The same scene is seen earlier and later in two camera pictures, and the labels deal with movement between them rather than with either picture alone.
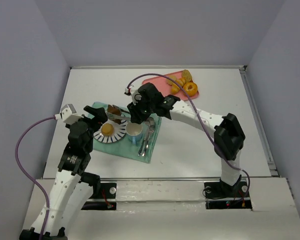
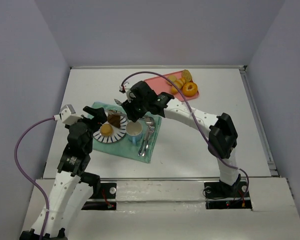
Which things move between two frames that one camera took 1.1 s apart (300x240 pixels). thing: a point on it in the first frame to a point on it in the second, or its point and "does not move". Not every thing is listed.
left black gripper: (95, 114) does not move
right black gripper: (136, 116) does not move
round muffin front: (107, 129) does not move
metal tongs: (126, 115) to (148, 119)
